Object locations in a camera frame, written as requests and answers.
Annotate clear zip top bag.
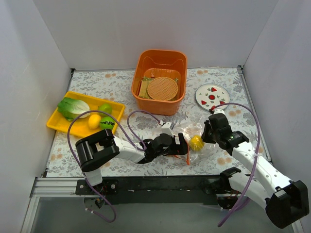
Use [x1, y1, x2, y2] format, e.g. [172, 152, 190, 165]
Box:
[173, 122, 215, 166]

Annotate green fake melon black stripes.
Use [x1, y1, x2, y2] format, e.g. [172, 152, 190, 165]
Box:
[99, 116, 116, 130]

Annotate green fake pear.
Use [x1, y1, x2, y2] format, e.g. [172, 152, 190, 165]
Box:
[98, 103, 112, 117]

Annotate yellow fake lemon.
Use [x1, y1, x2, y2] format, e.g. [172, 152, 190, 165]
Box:
[189, 135, 205, 151]
[88, 114, 102, 129]

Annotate fake green lettuce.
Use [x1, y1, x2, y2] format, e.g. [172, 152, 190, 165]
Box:
[57, 97, 90, 121]

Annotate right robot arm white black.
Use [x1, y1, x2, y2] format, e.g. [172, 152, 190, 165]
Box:
[202, 110, 310, 229]

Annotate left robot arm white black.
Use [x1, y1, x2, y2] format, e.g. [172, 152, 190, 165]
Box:
[74, 130, 190, 194]

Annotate white plate with strawberries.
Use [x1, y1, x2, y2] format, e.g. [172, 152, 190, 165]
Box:
[195, 83, 230, 111]

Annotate square woven mat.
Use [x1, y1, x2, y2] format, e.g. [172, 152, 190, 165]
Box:
[138, 80, 150, 99]

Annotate round woven orange coaster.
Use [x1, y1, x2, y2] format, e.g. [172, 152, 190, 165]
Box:
[147, 77, 178, 101]

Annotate orange plastic bin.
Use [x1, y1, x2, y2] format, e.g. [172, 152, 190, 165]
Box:
[132, 50, 187, 116]

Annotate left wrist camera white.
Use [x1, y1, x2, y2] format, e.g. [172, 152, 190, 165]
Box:
[161, 122, 175, 137]

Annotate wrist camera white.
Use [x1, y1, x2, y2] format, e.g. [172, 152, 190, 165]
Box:
[209, 106, 225, 115]
[161, 122, 175, 137]

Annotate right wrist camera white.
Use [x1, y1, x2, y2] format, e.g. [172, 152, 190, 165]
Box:
[209, 106, 225, 115]

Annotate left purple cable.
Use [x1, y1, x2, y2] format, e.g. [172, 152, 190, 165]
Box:
[67, 110, 166, 223]

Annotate purple cable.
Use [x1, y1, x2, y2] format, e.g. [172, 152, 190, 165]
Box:
[210, 102, 261, 228]
[67, 110, 166, 223]

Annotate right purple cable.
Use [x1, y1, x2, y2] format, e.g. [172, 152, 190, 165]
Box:
[210, 102, 261, 228]

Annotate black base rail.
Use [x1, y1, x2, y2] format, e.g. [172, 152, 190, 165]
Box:
[75, 175, 240, 209]

